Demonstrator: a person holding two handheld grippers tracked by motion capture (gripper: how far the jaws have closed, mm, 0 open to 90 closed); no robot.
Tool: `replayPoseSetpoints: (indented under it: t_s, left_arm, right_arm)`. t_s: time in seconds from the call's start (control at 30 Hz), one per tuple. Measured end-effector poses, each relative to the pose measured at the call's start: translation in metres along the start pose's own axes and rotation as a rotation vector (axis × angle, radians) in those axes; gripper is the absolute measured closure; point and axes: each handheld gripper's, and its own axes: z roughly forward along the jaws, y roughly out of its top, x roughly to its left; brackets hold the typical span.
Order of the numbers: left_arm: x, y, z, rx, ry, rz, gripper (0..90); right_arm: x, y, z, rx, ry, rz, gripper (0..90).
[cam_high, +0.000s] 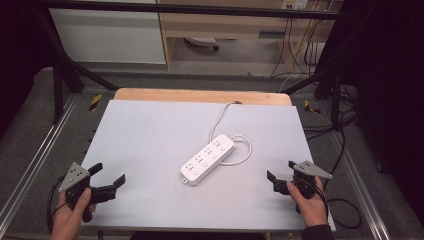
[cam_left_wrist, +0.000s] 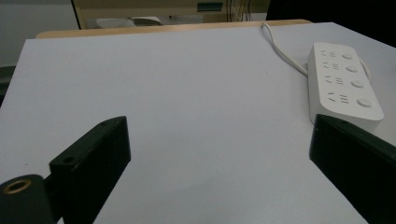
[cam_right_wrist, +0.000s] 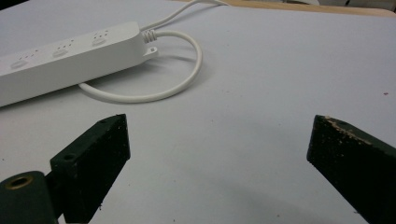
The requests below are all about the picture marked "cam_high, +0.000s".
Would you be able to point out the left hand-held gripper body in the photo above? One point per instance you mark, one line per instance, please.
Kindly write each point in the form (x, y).
(74, 176)

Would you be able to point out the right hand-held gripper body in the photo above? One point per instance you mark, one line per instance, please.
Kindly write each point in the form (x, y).
(305, 178)

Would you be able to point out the person's right hand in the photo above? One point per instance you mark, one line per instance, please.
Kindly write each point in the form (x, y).
(311, 206)

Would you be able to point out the person's left hand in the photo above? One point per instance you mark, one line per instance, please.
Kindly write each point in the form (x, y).
(68, 220)

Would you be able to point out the yellow black floor tape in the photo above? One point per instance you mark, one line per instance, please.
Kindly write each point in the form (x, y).
(95, 102)
(310, 107)

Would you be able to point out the white power strip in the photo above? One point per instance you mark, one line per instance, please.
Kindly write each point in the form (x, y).
(206, 160)

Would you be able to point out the black metal stand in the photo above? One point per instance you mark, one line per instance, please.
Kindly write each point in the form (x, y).
(335, 93)
(58, 86)

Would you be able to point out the white cabinet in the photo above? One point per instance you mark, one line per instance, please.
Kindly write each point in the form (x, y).
(106, 36)

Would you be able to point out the light wooden desk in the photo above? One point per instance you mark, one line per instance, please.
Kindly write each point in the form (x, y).
(233, 25)

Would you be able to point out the office chair base caster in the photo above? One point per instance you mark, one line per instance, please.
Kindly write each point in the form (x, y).
(203, 42)

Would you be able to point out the black metal crossbar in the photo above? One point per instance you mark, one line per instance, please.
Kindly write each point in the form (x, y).
(200, 9)

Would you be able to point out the aluminium floor rail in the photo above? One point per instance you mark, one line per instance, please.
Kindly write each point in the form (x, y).
(36, 160)
(360, 186)

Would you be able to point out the white wall socket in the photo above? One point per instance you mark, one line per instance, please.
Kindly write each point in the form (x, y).
(295, 4)

